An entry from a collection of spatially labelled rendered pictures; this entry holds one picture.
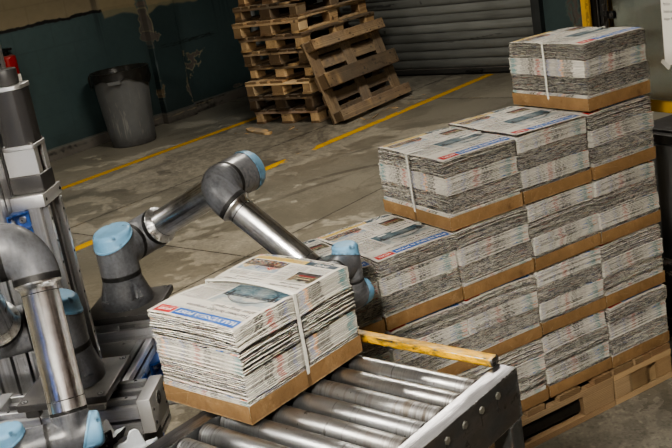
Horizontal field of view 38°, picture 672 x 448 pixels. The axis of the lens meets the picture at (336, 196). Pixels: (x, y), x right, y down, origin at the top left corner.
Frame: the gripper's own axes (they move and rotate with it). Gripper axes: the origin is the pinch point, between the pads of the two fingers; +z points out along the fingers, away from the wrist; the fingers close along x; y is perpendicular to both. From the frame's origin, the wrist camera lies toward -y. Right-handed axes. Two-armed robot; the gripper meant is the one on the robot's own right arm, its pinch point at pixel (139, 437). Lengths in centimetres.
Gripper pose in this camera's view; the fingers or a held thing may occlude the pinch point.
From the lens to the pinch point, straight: 227.0
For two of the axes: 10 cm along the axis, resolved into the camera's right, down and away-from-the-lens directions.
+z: 6.3, -3.0, 7.2
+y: -1.6, -9.5, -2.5
